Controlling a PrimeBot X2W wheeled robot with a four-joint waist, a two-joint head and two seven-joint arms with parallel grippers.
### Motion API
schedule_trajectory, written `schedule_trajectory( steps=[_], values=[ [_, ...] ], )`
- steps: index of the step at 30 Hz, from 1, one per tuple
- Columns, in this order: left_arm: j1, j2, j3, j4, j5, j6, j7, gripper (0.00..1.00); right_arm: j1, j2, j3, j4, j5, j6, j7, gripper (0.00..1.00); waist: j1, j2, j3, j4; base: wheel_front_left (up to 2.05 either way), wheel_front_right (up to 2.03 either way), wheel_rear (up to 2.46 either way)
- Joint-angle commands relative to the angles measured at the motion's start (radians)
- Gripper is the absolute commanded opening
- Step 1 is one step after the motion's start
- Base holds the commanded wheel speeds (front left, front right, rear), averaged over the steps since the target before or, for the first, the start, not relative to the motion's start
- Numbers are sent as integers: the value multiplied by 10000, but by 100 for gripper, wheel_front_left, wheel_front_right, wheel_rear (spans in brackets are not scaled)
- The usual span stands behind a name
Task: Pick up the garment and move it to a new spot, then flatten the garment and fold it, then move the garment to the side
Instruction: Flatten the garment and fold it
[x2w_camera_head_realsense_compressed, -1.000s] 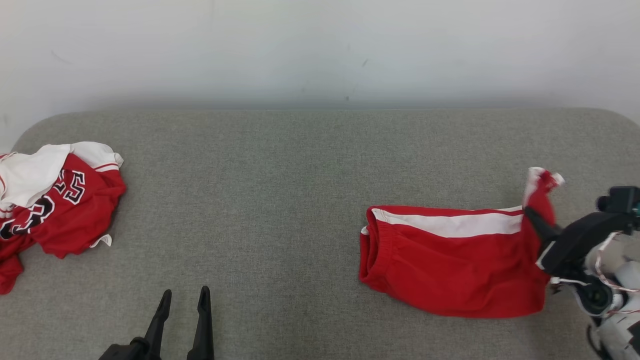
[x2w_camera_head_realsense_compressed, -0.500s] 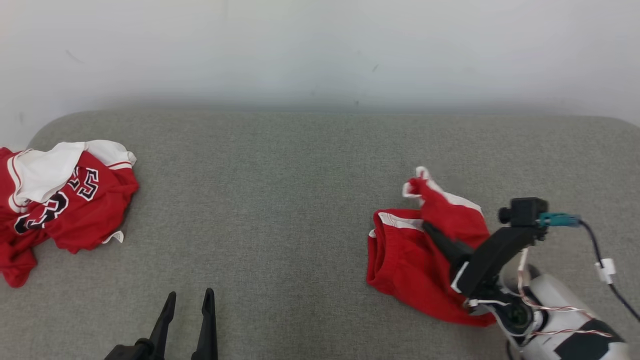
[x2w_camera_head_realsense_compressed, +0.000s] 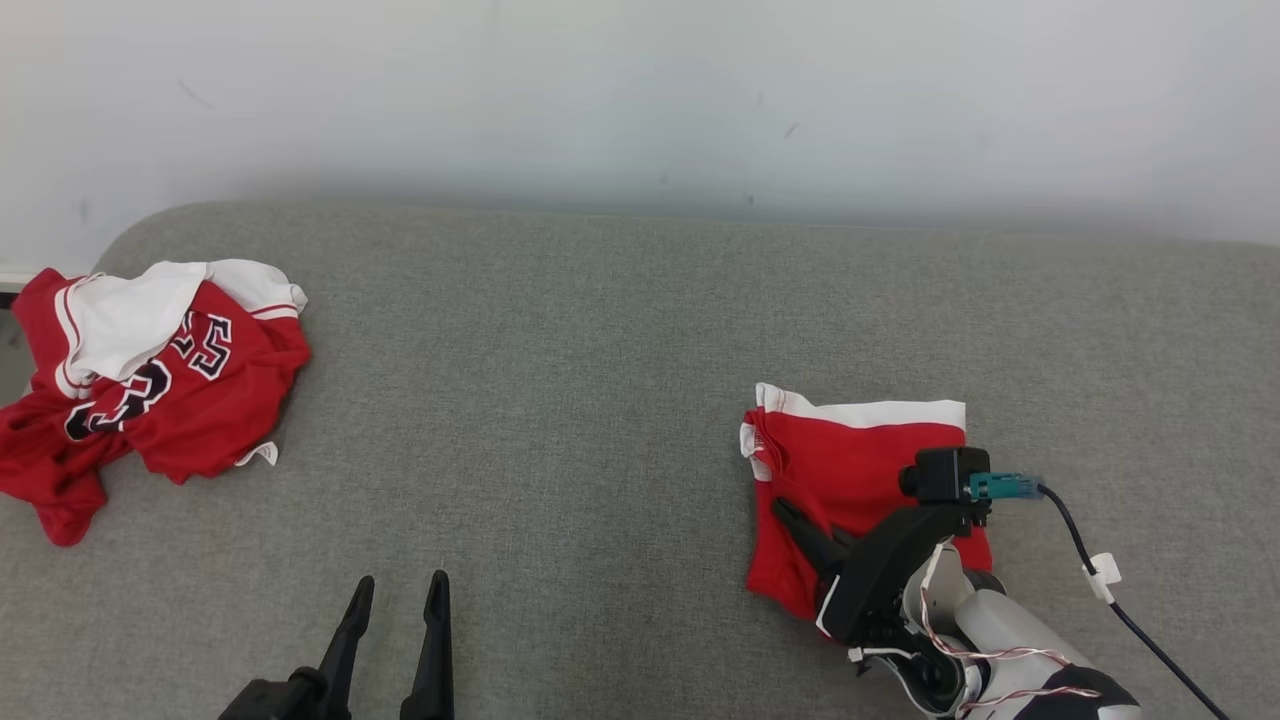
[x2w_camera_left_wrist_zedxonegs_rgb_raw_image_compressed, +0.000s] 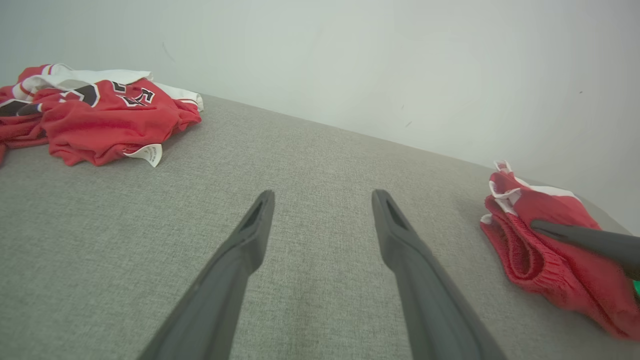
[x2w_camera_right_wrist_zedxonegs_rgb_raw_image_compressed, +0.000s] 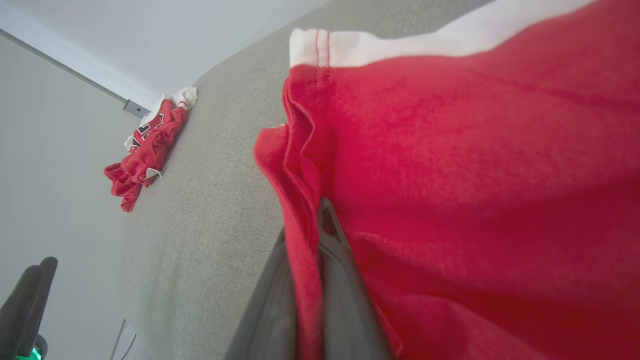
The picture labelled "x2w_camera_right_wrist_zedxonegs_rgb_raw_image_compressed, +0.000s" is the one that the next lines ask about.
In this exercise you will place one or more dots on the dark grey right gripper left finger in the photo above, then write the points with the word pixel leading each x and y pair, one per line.
pixel 272 310

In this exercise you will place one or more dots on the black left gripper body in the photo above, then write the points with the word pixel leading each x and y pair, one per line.
pixel 36 351

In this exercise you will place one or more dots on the red shorts with white band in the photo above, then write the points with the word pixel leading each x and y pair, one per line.
pixel 475 200

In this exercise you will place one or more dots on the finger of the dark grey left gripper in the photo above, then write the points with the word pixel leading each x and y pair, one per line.
pixel 27 305

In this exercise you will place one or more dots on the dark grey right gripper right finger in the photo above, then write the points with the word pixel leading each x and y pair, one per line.
pixel 347 310

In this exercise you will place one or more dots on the grey fabric sofa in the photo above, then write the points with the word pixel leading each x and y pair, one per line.
pixel 210 225

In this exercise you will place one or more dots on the red Bulls basketball jersey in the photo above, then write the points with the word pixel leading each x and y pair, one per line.
pixel 150 150

